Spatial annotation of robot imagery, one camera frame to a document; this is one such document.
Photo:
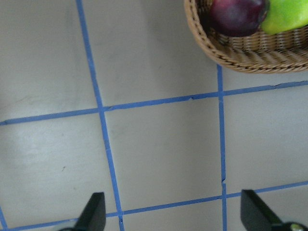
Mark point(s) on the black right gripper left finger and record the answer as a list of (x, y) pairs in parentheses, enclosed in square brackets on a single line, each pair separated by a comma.
[(93, 217)]

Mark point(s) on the woven wicker basket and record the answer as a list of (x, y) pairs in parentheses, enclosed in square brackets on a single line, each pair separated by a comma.
[(259, 53)]

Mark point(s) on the green apple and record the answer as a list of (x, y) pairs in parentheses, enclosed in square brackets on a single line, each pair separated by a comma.
[(285, 15)]

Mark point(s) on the dark red apple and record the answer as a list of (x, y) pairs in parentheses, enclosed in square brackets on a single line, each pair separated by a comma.
[(237, 18)]

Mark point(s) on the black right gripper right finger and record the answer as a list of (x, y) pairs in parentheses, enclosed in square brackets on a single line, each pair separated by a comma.
[(256, 215)]

